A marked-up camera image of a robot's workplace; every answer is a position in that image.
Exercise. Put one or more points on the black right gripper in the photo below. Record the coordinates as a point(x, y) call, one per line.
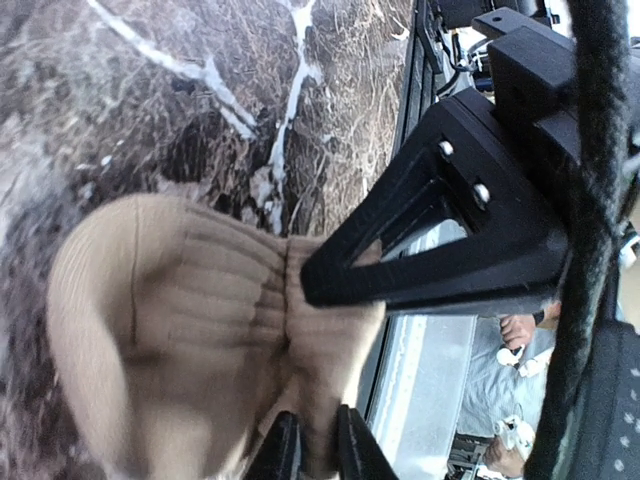
point(544, 149)

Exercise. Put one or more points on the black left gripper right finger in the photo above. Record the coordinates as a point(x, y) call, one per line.
point(359, 455)

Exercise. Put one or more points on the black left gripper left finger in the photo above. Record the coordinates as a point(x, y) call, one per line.
point(279, 456)

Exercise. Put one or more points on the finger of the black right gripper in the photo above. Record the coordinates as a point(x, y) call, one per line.
point(452, 226)

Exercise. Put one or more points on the tan brown sock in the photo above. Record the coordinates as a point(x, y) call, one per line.
point(179, 334)

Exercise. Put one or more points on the seated operator person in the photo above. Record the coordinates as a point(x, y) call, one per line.
point(506, 382)

